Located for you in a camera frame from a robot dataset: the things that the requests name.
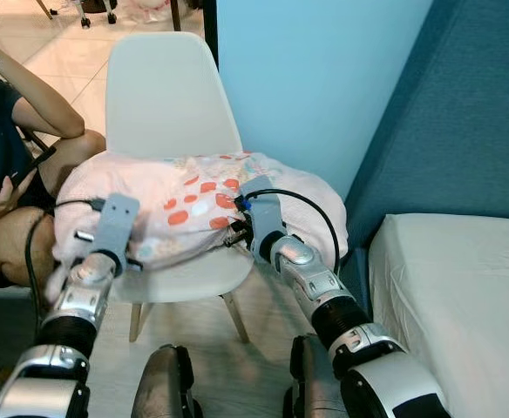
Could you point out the person's right leg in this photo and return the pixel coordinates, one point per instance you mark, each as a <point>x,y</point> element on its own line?
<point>6,248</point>

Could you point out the robot left leg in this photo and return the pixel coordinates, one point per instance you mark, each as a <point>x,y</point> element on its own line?
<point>163,383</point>

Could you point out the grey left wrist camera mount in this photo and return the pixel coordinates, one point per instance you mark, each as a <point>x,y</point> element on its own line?
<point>115,222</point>

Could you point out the robot leg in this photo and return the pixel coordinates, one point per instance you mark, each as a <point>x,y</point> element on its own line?
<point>311,383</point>
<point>163,383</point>

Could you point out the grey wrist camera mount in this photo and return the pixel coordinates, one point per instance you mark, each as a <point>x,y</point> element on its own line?
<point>115,222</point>
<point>266,213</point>

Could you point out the bed with beige sheet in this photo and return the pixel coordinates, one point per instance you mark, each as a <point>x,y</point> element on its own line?
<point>455,305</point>

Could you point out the wheeled office chair base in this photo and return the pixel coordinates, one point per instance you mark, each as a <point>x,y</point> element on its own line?
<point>84,10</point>

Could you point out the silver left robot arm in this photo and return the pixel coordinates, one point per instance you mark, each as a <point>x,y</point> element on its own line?
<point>71,300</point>

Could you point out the white chair with wooden legs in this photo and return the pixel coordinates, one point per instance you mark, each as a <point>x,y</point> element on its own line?
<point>167,96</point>

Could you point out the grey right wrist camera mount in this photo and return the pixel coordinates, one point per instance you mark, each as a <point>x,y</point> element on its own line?
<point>266,213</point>

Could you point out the robot right leg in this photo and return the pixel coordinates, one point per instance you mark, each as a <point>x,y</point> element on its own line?
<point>311,383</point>

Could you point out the teal upholstered headboard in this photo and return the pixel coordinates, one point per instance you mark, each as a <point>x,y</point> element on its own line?
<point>464,131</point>

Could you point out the pink pillow with orange dots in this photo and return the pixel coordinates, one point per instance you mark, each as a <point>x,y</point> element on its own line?
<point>193,187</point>

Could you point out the person's leg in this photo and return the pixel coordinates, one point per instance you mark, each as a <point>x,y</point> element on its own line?
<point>76,157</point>
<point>6,248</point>

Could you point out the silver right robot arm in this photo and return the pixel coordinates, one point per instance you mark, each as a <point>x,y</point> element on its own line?
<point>311,279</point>

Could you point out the person's left leg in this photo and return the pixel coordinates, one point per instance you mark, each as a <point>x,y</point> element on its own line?
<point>76,157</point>

